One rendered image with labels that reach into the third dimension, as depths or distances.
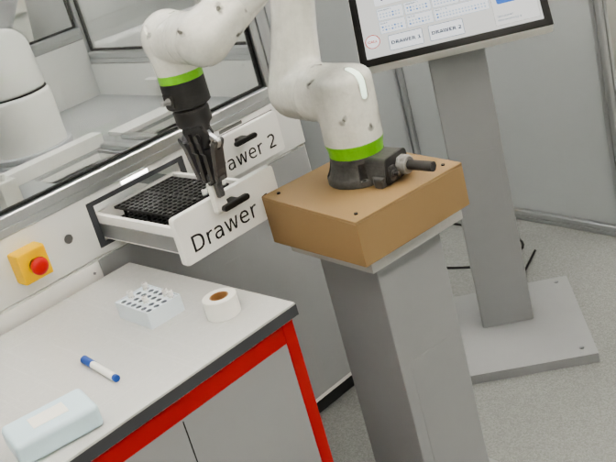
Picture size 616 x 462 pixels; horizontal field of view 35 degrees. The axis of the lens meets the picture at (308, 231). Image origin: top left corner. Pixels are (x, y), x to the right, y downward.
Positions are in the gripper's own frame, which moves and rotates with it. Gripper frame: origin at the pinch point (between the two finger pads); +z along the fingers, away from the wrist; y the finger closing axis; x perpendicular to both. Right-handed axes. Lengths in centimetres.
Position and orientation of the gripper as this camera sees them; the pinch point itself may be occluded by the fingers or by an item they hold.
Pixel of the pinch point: (217, 196)
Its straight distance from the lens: 204.2
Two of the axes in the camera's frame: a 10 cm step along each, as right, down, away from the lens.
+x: 6.8, -4.4, 5.9
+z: 2.4, 8.9, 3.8
